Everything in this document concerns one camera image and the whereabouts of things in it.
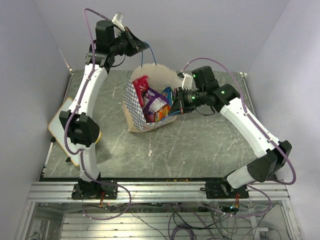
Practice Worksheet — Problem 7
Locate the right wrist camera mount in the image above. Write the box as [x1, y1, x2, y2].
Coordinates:
[177, 72, 194, 90]

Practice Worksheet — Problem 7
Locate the blue checkered paper bag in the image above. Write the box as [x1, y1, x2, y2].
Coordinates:
[122, 63, 182, 133]

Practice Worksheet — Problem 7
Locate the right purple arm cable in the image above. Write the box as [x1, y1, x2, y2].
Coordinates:
[181, 57, 297, 186]

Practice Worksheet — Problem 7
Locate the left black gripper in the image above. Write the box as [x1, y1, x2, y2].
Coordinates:
[110, 26, 150, 57]

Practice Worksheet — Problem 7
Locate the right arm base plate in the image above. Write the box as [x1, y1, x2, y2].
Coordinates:
[200, 178, 249, 200]

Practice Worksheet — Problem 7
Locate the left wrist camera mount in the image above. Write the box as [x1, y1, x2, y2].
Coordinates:
[111, 11, 125, 36]

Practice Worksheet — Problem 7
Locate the orange snack packet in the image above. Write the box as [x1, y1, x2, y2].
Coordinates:
[144, 105, 171, 123]

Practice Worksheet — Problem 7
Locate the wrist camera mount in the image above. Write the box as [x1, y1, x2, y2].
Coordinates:
[111, 11, 125, 36]
[177, 72, 194, 90]

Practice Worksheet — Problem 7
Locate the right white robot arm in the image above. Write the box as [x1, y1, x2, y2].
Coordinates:
[168, 66, 292, 198]

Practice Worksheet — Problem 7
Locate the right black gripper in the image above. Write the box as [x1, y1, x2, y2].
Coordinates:
[168, 86, 207, 116]

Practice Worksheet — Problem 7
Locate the small whiteboard yellow frame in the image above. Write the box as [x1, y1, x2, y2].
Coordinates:
[48, 97, 102, 166]

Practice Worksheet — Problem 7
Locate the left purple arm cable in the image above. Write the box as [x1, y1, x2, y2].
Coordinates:
[63, 7, 111, 181]

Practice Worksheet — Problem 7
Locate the aluminium frame rail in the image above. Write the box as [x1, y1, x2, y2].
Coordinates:
[27, 181, 290, 204]

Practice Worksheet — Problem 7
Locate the blue snack bag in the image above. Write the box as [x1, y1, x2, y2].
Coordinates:
[161, 87, 175, 106]

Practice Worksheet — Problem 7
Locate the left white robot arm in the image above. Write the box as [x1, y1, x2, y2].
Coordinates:
[59, 19, 148, 200]

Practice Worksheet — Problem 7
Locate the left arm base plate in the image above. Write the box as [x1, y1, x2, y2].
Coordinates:
[71, 178, 118, 200]

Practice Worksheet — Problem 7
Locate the purple snack packet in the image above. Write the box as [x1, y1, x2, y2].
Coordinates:
[142, 88, 169, 114]

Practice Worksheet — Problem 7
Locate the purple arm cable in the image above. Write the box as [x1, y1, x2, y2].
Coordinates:
[181, 57, 297, 186]
[63, 7, 111, 181]

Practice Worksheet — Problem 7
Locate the red chips bag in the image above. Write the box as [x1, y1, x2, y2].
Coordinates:
[132, 75, 149, 108]

